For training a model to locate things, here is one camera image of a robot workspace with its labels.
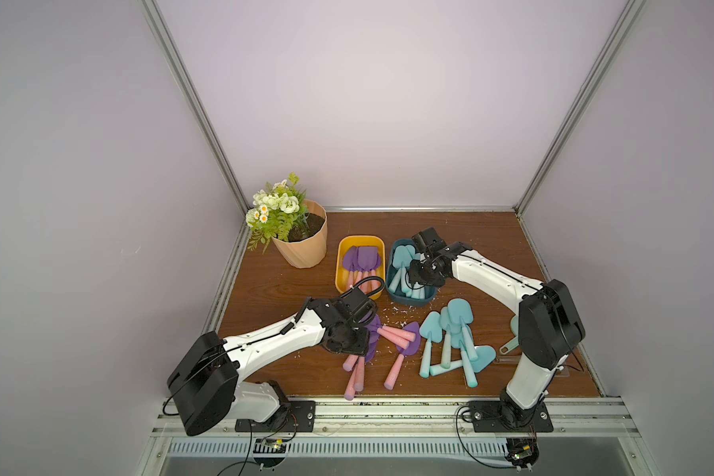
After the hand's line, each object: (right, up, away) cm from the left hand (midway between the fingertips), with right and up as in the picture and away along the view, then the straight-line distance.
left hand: (367, 349), depth 79 cm
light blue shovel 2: (+16, +14, +13) cm, 24 cm away
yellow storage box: (-8, +28, +24) cm, 38 cm away
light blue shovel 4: (+29, +7, +11) cm, 32 cm away
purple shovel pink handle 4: (+9, +2, +5) cm, 10 cm away
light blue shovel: (+12, +24, +23) cm, 35 cm away
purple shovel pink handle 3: (+13, -1, +4) cm, 14 cm away
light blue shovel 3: (+19, +3, +8) cm, 21 cm away
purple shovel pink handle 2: (0, +22, +23) cm, 32 cm away
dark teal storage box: (+11, +11, +13) cm, 20 cm away
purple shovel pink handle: (-6, +21, +24) cm, 32 cm away
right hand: (+16, +22, +12) cm, 29 cm away
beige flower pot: (-18, +29, +11) cm, 36 cm away
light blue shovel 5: (+21, -3, -1) cm, 22 cm away
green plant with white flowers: (-24, +38, +1) cm, 45 cm away
